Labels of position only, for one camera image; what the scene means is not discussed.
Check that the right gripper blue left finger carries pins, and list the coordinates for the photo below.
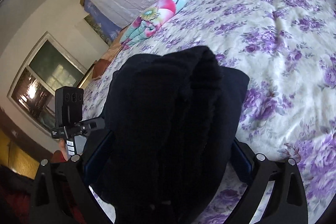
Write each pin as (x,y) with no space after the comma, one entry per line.
(73,191)

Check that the folded teal pink floral blanket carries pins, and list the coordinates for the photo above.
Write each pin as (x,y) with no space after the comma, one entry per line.
(151,20)

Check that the purple floral bed quilt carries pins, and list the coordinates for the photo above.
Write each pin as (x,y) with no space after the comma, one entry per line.
(287,48)

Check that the blue patterned hanging cloth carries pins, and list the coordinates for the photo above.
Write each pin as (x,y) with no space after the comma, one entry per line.
(107,25)

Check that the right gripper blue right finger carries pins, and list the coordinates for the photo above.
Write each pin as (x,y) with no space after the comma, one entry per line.
(287,202)

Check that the person's left hand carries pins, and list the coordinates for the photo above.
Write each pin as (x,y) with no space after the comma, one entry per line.
(62,148)

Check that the brown satin pillow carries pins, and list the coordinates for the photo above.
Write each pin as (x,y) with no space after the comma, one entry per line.
(103,63)

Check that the dark navy blue pants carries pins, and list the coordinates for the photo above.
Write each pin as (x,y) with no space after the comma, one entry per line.
(171,121)

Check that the gold framed picture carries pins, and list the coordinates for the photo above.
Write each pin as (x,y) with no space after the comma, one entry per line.
(87,78)

